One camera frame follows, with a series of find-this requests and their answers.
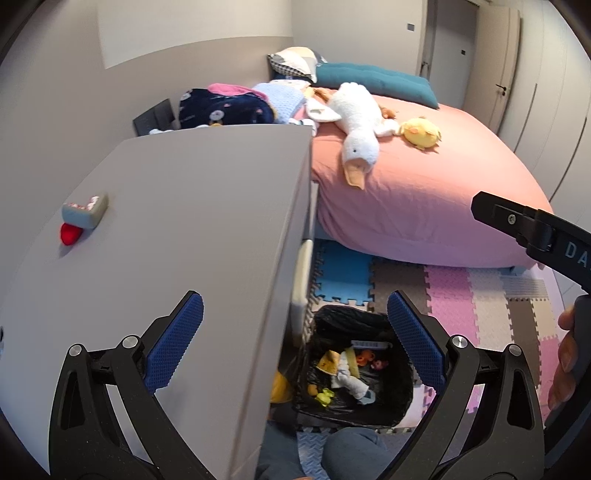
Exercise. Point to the bed with pink sheet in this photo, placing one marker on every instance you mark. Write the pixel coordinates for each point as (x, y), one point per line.
(438, 207)

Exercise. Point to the magenta bear toy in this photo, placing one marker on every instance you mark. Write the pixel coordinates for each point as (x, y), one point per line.
(378, 364)

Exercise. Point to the white thermometer box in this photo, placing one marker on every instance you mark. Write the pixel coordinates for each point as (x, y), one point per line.
(369, 344)

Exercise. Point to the navy printed blanket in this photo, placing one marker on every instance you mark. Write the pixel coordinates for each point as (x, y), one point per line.
(221, 108)

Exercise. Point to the teal cushion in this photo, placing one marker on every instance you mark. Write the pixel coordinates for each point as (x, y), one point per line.
(369, 76)

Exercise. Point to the yellow snack packet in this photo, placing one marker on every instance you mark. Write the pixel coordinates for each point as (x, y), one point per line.
(328, 362)

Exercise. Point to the bin with black bag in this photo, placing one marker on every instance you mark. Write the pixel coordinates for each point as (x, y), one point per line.
(332, 323)

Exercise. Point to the yellow chick plush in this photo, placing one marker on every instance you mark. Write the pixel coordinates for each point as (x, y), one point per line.
(420, 131)

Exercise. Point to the patchwork patterned pillow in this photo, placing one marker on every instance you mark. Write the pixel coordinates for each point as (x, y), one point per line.
(295, 62)

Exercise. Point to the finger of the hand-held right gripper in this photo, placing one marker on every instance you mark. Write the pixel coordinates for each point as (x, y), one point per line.
(498, 212)

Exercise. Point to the light blue knitted blanket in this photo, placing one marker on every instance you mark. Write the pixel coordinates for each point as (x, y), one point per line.
(284, 99)

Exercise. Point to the orange plastic toy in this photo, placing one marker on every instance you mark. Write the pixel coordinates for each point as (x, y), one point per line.
(364, 356)

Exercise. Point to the person's right hand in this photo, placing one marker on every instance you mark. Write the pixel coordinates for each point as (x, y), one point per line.
(565, 355)

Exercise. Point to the small brown plush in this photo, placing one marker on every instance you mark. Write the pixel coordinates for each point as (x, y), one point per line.
(388, 112)

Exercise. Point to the pink cloth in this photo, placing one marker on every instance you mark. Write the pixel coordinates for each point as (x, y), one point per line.
(231, 87)

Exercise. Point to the white goose plush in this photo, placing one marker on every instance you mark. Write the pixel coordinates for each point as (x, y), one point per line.
(355, 115)

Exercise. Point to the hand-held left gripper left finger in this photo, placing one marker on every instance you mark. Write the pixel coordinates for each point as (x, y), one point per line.
(175, 341)

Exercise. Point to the tan plush toy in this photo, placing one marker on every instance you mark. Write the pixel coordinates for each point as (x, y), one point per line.
(321, 93)

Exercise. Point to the person's leg dark trousers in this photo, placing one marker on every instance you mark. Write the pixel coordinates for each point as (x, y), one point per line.
(355, 454)
(277, 457)

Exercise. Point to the green plastic toy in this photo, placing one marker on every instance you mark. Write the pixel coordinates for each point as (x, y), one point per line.
(325, 397)

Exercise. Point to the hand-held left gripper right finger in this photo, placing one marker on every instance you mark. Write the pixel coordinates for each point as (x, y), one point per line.
(415, 341)

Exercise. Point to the beige wardrobe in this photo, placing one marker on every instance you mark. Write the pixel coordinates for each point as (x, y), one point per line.
(531, 92)

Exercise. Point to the grey block toy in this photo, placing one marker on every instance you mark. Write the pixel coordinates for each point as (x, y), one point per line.
(92, 212)

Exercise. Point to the yellow cloth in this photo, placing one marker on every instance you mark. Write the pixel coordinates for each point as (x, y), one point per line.
(280, 387)

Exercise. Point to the grey bedside cabinet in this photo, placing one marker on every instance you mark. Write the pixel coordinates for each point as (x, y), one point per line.
(184, 207)

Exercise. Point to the red heart toy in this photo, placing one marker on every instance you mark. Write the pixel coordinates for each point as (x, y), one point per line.
(70, 234)

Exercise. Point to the foam puzzle floor mat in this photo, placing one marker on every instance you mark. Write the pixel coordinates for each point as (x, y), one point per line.
(461, 295)

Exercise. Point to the white towel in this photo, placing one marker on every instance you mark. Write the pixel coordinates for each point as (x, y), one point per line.
(351, 381)

